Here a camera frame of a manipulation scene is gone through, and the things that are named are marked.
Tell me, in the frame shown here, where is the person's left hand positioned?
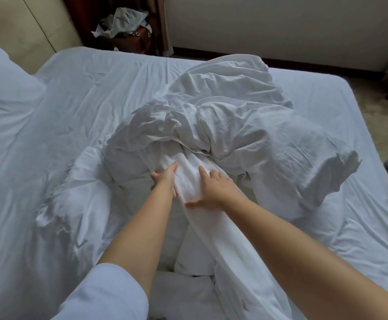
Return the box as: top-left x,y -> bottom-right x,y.
150,161 -> 181,200

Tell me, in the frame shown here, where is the person's right hand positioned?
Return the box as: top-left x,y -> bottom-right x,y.
184,165 -> 245,212

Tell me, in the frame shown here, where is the white duvet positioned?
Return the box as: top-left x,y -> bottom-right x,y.
34,54 -> 362,320

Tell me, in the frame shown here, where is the white bed sheet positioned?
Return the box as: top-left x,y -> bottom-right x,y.
0,46 -> 388,320

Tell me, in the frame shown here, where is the white pillow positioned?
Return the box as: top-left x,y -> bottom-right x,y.
0,28 -> 47,184

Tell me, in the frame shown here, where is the person's right forearm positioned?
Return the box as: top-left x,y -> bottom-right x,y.
224,196 -> 388,320

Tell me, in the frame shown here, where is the person's left forearm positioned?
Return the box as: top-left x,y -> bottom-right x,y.
99,186 -> 176,297

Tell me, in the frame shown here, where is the person's white shirt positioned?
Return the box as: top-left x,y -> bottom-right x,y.
50,263 -> 150,320

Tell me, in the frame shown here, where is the beige padded headboard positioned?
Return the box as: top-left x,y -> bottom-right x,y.
0,0 -> 83,74

